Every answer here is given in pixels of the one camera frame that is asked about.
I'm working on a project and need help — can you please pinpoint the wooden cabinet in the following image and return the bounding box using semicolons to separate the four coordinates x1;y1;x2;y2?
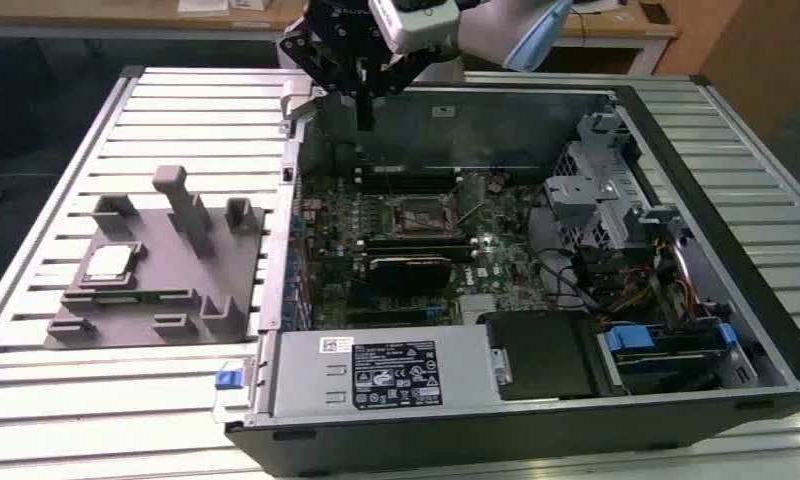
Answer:
654;0;800;141

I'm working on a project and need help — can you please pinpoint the black office chair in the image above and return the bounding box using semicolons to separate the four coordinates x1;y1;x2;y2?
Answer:
0;37;61;159

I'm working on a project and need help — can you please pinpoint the silver drive cage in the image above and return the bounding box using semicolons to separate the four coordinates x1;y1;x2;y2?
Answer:
543;112;648;251

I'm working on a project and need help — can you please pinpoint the green motherboard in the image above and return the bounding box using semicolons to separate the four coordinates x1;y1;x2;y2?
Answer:
291;167;575;331

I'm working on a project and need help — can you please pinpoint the wooden desk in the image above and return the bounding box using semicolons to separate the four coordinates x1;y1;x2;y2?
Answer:
0;0;682;76

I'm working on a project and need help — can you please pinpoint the CPU socket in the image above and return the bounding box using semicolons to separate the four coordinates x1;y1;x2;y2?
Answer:
387;195;459;240

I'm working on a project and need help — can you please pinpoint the metal socket cover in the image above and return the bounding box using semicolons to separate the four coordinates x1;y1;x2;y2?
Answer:
381;167;465;200

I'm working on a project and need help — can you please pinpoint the black hard disk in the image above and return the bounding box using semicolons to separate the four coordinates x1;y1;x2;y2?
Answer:
612;349;732;396

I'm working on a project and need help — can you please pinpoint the black PC case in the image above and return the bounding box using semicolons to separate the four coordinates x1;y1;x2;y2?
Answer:
223;79;800;480

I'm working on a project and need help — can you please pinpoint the silver chipset heatsink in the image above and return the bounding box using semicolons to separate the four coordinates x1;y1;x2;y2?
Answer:
461;293;501;327

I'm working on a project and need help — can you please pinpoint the black plastic shroud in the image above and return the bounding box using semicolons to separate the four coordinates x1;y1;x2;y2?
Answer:
483;309;619;401

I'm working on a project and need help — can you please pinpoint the grey case handle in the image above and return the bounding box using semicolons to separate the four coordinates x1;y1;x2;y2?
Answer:
279;81;316;136

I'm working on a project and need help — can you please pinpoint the grey power supply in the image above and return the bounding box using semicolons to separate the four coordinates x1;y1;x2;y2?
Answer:
265;327;508;419

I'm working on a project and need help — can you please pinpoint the silver CPU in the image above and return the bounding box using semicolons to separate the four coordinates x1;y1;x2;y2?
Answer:
81;243;146;287

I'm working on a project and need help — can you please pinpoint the boxy white wrist camera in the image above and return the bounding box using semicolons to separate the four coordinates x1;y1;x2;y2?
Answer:
368;0;464;55

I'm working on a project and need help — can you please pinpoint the blue disk carrier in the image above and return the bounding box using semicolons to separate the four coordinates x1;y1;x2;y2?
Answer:
604;323;656;357

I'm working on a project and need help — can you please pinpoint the black RAM slot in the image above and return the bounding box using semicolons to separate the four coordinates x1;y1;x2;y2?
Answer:
356;167;460;176
364;236;475;250
357;173;460;182
367;247;476;262

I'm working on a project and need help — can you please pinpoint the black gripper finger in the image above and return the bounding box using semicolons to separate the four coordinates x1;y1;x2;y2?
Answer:
365;48;436;131
279;18;368;131

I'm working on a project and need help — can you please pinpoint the grey parts rack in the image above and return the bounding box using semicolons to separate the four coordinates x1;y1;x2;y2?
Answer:
42;164;272;349

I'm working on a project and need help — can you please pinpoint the green RAM stick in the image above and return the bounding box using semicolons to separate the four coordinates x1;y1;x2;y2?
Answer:
90;293;162;304

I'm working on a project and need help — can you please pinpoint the black graphics card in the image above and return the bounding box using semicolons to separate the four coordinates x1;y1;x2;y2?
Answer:
365;255;452;292

